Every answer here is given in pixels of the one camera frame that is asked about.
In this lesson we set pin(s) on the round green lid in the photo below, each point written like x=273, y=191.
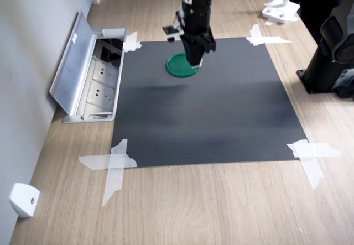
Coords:
x=177, y=66

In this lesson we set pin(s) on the white masking tape patch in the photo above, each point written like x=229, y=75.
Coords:
x=131, y=42
x=258, y=39
x=309, y=153
x=113, y=162

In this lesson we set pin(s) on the dark grey mat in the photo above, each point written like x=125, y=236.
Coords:
x=199, y=117

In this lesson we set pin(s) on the white power socket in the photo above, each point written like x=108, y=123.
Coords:
x=101, y=93
x=104, y=72

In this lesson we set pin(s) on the grey partition panel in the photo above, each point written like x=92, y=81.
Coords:
x=27, y=76

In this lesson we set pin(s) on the white taped table bracket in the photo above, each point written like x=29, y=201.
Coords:
x=279, y=11

